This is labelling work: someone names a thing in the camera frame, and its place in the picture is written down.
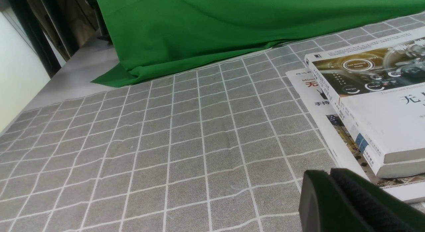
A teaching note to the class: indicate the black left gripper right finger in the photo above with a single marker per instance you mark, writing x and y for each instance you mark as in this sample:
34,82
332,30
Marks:
382,211

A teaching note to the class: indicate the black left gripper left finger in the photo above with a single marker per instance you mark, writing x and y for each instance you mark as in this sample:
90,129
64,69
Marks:
323,206

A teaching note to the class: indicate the bottom large white book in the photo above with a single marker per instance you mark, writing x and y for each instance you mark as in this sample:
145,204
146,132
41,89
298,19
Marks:
342,146

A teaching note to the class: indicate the middle white book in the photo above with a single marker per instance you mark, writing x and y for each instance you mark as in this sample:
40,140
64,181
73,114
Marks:
380,168

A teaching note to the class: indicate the grey checkered tablecloth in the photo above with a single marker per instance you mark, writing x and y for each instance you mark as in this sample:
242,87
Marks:
220,148

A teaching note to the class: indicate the top white driving book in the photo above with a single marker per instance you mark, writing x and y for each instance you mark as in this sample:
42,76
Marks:
378,86

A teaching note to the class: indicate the green backdrop cloth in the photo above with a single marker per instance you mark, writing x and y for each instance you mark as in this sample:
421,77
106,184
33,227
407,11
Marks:
154,38

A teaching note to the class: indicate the dark wooden boards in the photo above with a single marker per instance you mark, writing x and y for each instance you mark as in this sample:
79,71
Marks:
55,29

